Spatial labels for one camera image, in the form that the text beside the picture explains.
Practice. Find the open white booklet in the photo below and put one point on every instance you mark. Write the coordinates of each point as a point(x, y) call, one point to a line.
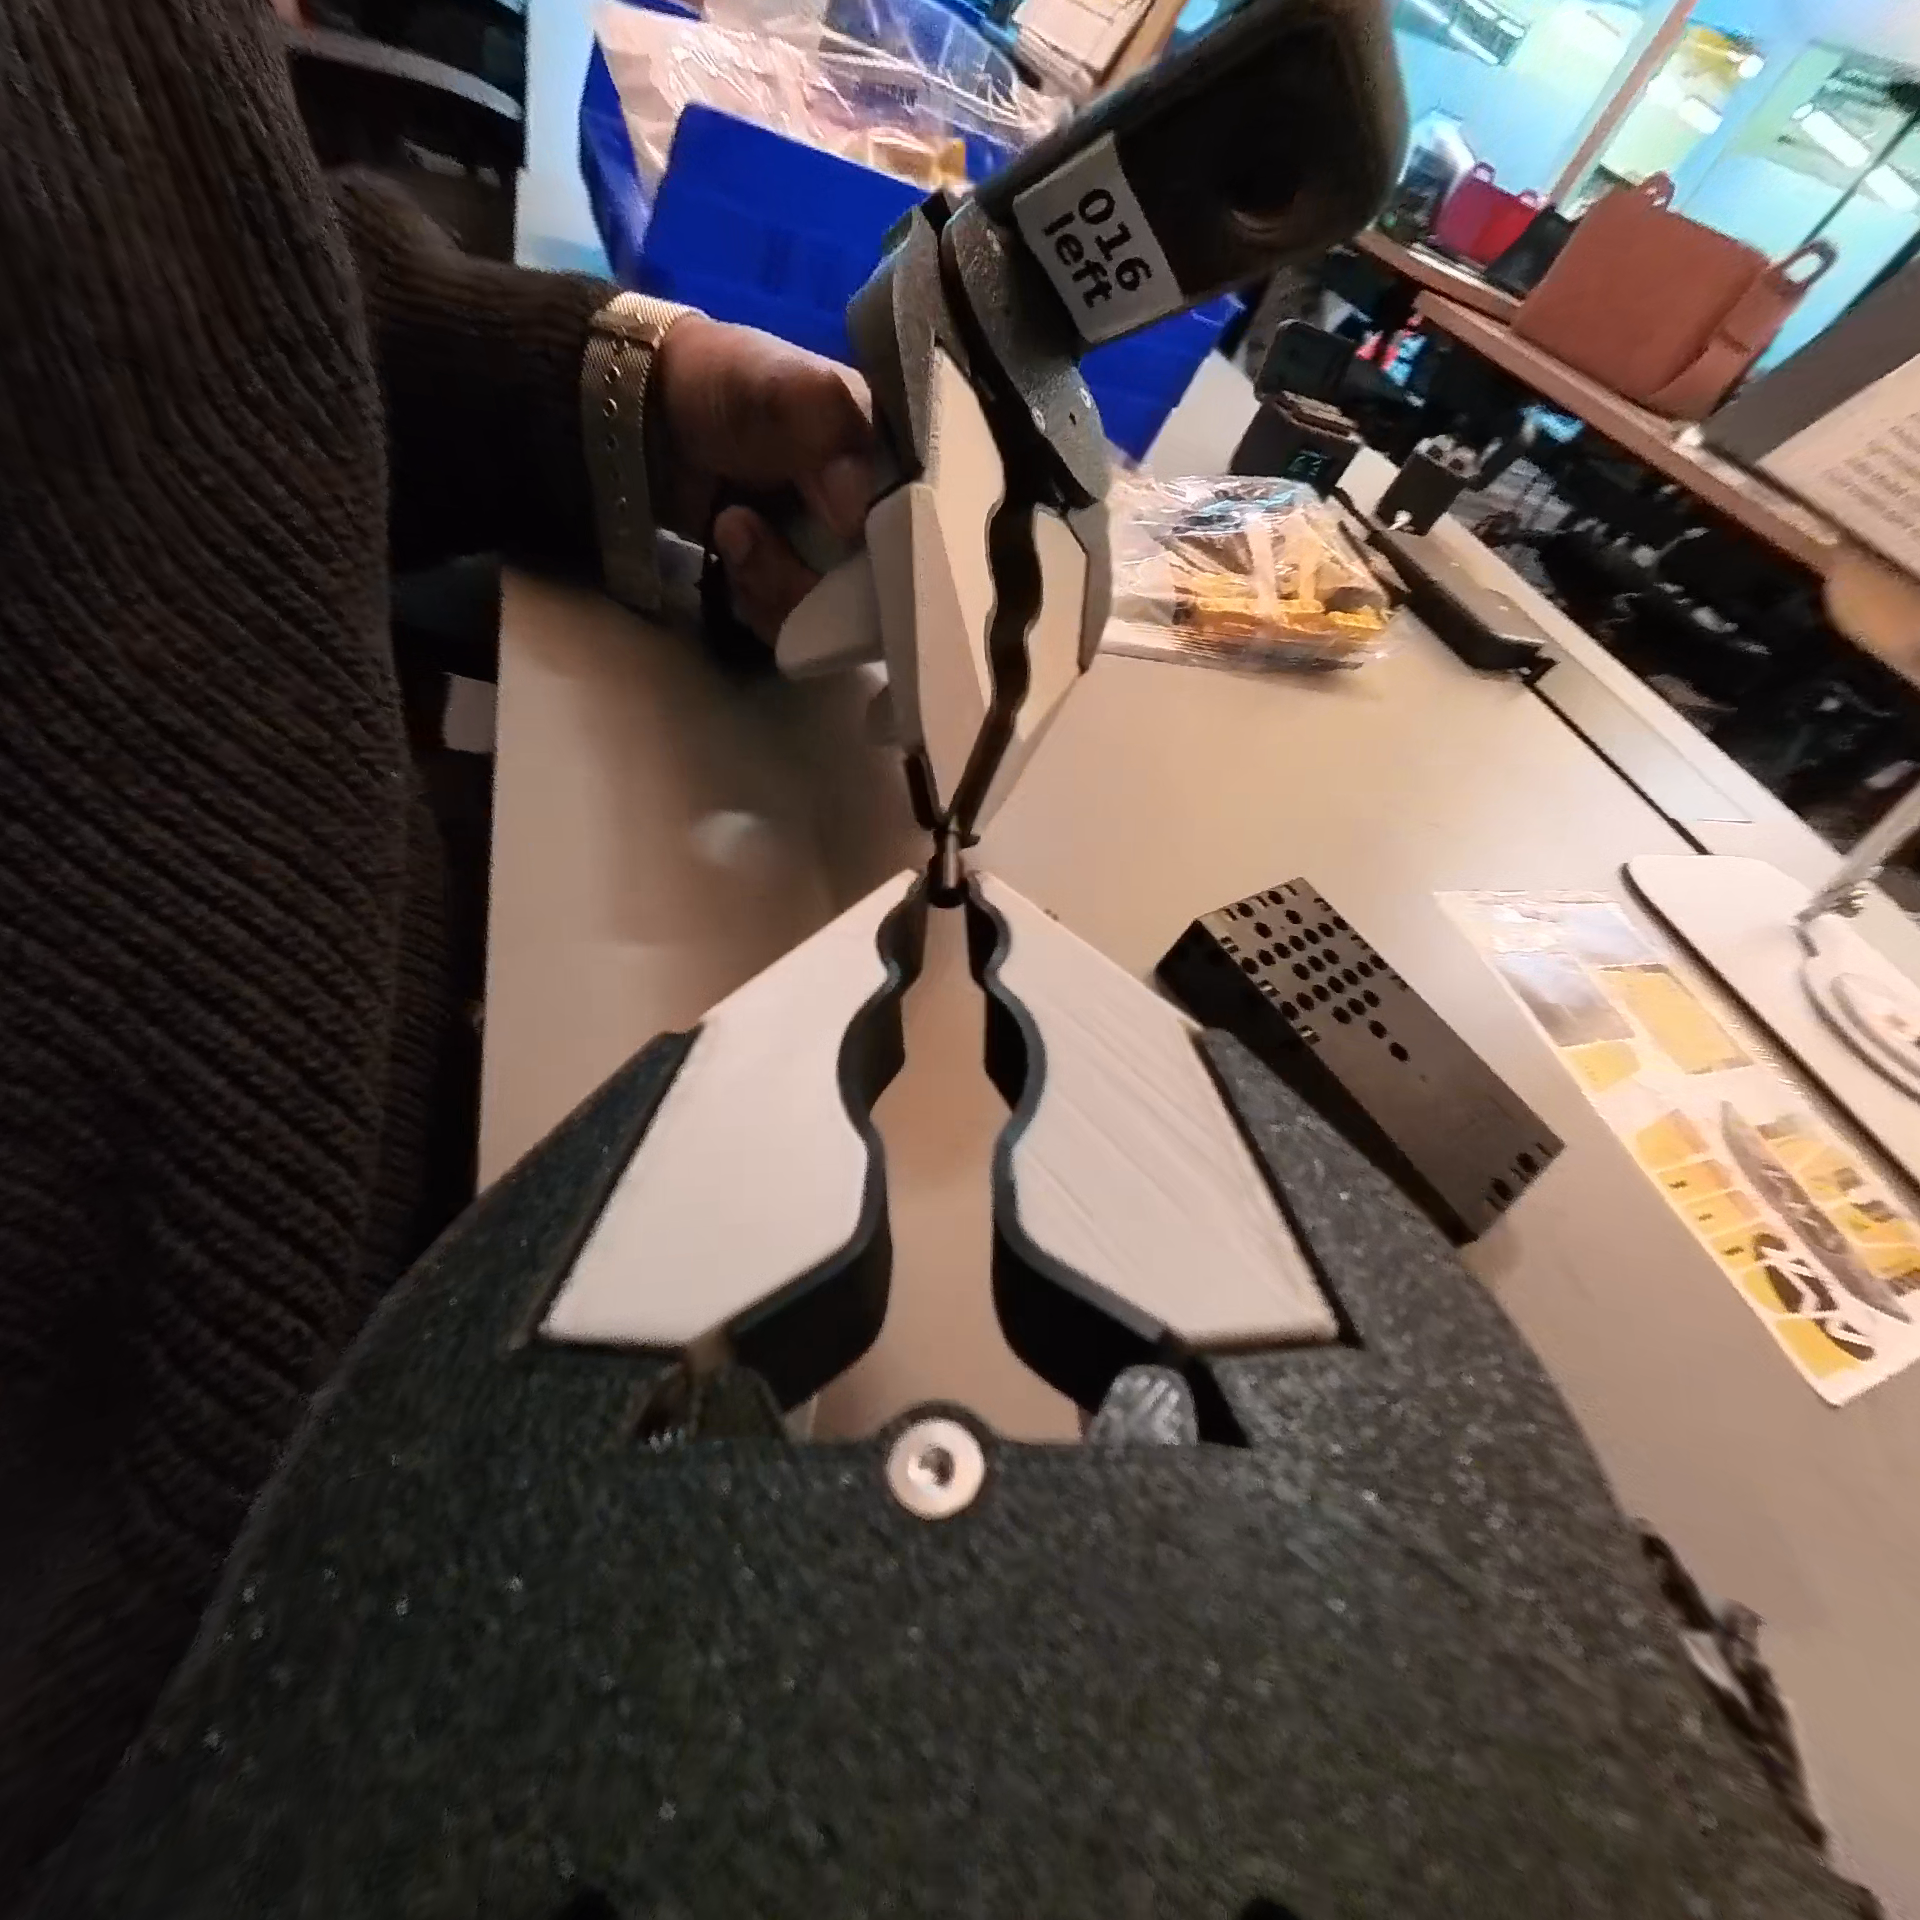
point(1845, 449)

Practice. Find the clear plastic bag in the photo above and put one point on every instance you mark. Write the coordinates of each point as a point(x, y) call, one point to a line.
point(841, 90)

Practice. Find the gold mesh watch band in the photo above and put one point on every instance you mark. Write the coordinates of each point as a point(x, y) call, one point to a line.
point(614, 435)

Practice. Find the red bag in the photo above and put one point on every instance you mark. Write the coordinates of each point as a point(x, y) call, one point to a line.
point(1485, 210)

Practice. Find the blue storage bin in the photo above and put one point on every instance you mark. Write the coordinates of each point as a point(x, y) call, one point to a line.
point(764, 255)
point(607, 134)

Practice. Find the black perforated plastic block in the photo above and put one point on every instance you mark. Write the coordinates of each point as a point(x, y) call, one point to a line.
point(1352, 1034)

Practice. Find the black box device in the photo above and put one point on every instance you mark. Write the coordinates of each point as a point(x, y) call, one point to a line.
point(1302, 426)

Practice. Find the clear bag of yellow parts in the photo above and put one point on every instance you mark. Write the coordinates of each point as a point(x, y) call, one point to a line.
point(1259, 570)

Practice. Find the silver monitor stand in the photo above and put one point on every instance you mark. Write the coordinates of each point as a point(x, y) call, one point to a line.
point(1724, 930)

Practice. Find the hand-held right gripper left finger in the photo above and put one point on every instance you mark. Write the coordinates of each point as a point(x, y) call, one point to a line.
point(719, 1171)

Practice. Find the yellow and black sticker sheet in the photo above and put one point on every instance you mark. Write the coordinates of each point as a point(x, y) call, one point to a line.
point(1651, 1021)

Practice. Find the person's left hand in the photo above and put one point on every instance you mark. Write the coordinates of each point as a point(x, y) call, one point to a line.
point(751, 435)

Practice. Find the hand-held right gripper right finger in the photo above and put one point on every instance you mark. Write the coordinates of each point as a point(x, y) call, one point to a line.
point(1154, 1171)

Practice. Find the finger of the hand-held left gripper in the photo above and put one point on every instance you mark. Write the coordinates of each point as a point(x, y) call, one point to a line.
point(1084, 585)
point(929, 602)

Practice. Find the person's dark knit sweater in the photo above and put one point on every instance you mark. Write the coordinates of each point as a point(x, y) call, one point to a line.
point(180, 900)

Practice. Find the brown leather bag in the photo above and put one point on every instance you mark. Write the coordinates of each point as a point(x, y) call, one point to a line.
point(1651, 299)

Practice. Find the person's left forearm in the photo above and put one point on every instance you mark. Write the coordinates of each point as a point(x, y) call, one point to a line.
point(480, 391)

